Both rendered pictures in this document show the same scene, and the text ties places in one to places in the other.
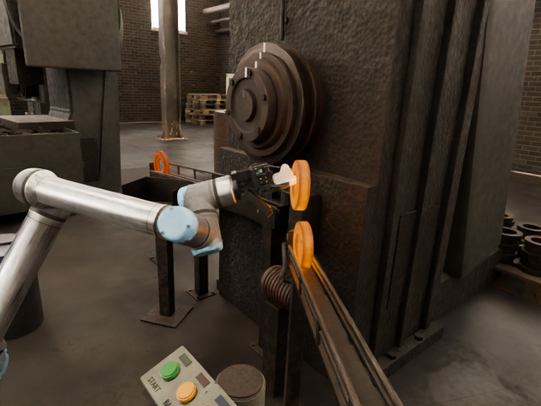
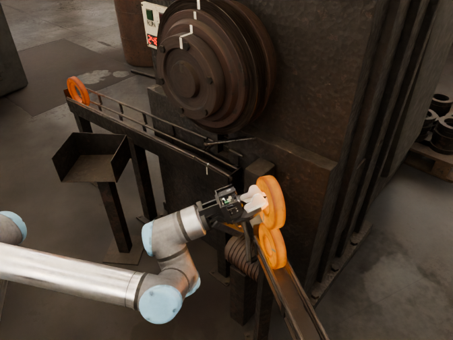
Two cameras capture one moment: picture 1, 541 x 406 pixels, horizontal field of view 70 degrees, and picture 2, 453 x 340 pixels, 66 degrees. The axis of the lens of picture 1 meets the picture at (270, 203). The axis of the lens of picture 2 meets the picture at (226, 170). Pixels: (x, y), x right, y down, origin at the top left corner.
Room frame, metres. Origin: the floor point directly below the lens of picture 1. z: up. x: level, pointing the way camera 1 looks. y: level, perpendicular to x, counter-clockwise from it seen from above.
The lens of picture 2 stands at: (0.46, 0.14, 1.61)
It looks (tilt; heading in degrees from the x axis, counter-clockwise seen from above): 39 degrees down; 351
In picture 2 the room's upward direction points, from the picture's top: 1 degrees counter-clockwise
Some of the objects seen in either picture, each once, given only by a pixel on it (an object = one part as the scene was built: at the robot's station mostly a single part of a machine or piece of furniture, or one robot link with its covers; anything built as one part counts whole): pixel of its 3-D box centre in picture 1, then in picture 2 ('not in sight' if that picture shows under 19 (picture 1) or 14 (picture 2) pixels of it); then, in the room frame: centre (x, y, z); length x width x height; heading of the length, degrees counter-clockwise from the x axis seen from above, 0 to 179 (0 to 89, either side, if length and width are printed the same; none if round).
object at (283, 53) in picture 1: (268, 105); (208, 69); (1.62, 0.02, 1.11); 0.47 x 0.06 x 0.47; 40
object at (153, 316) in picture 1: (161, 251); (108, 204); (1.81, 0.55, 0.36); 0.26 x 0.20 x 0.72; 75
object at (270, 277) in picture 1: (286, 337); (251, 288); (1.28, -0.08, 0.27); 0.22 x 0.13 x 0.53; 40
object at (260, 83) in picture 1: (249, 105); (188, 78); (1.56, 0.10, 1.11); 0.28 x 0.06 x 0.28; 40
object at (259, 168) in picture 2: (303, 221); (259, 189); (1.45, -0.14, 0.68); 0.11 x 0.08 x 0.24; 130
